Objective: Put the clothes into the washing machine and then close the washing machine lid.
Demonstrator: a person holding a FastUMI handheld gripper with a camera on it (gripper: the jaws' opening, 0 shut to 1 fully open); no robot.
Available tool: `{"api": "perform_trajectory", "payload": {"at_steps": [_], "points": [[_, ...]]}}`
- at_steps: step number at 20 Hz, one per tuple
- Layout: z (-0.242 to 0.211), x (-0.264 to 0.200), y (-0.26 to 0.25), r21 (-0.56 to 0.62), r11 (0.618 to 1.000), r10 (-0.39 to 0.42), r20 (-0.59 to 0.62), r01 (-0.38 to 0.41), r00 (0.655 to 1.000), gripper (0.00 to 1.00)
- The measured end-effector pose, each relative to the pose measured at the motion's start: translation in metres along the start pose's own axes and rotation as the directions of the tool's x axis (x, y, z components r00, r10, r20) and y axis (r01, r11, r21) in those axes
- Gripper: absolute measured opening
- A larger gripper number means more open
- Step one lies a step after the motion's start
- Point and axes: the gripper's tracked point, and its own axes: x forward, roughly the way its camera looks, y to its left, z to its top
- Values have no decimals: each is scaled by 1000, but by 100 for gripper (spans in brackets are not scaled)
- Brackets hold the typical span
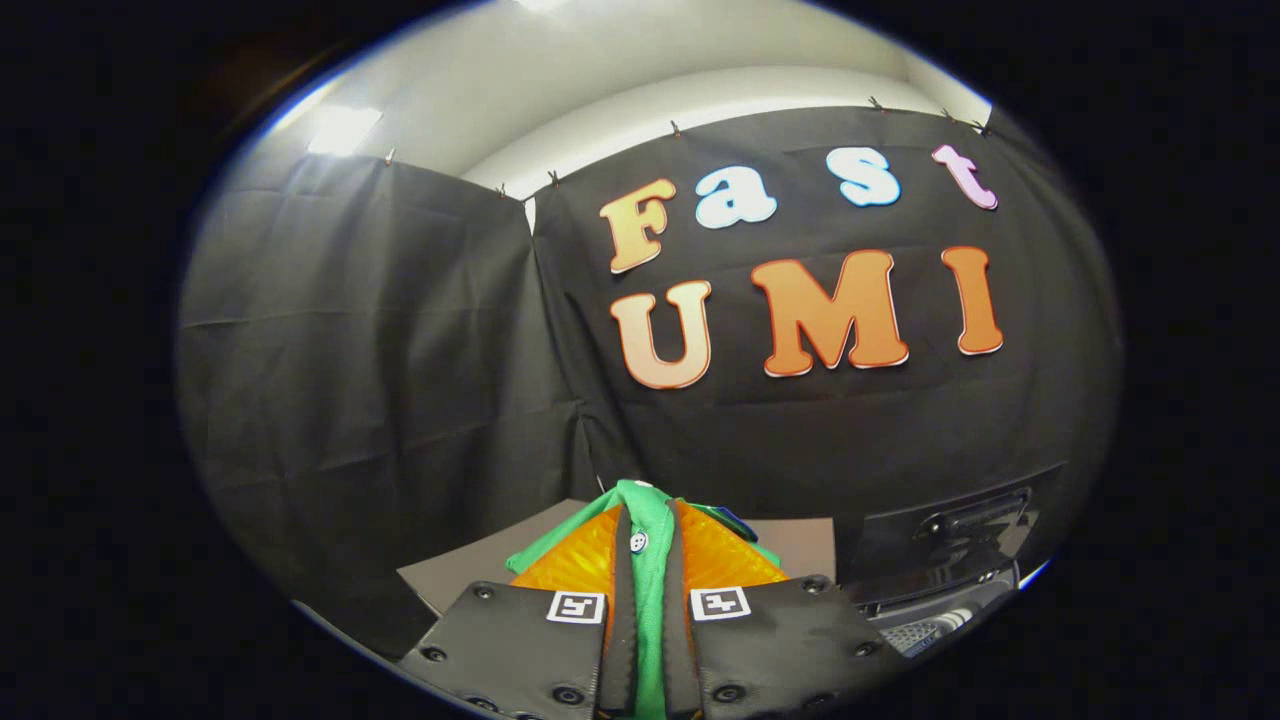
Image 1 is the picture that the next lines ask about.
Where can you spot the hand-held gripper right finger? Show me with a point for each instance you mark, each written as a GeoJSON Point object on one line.
{"type": "Point", "coordinates": [675, 640]}

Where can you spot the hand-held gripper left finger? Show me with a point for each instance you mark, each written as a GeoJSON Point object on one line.
{"type": "Point", "coordinates": [620, 640]}

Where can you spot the green polo shirt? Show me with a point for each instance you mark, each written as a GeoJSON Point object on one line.
{"type": "Point", "coordinates": [650, 580]}

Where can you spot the black backdrop cloth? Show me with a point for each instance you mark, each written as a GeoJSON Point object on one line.
{"type": "Point", "coordinates": [400, 350]}

